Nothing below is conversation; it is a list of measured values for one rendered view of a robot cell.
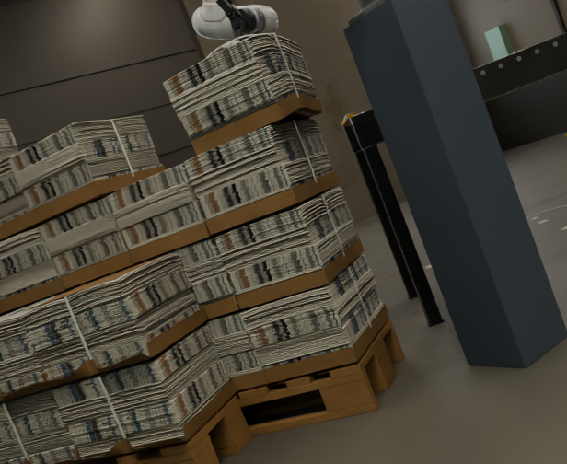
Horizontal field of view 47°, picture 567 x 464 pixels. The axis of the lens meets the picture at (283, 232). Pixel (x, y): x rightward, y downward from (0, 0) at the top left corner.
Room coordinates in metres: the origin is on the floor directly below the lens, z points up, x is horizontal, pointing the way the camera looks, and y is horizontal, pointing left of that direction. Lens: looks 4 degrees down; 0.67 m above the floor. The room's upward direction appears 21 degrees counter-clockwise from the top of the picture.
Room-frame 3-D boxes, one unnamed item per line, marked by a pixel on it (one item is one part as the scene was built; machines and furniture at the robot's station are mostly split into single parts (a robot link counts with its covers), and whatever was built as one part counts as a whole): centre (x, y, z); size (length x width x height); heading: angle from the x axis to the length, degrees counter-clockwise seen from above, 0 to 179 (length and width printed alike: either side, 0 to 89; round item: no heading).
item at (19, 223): (2.35, 0.77, 0.86); 0.38 x 0.29 x 0.04; 154
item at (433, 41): (1.78, -0.49, 0.50); 0.20 x 0.20 x 1.00; 31
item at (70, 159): (2.21, 0.52, 0.95); 0.38 x 0.29 x 0.23; 154
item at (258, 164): (2.16, 0.38, 0.42); 1.17 x 0.39 x 0.83; 65
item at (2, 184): (2.34, 0.77, 0.95); 0.38 x 0.29 x 0.23; 154
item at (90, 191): (2.21, 0.52, 0.86); 0.38 x 0.29 x 0.04; 154
